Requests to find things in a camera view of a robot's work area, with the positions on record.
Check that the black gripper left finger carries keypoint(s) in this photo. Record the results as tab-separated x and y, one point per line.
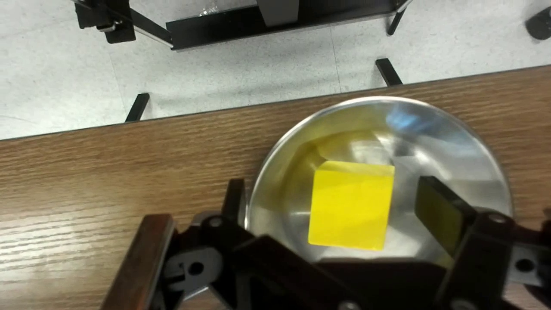
235	201

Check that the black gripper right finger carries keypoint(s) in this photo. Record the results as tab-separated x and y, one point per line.
444	213

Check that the yellow block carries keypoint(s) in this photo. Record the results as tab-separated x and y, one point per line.
351	206

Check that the silver metal pan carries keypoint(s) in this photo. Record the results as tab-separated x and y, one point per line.
413	137

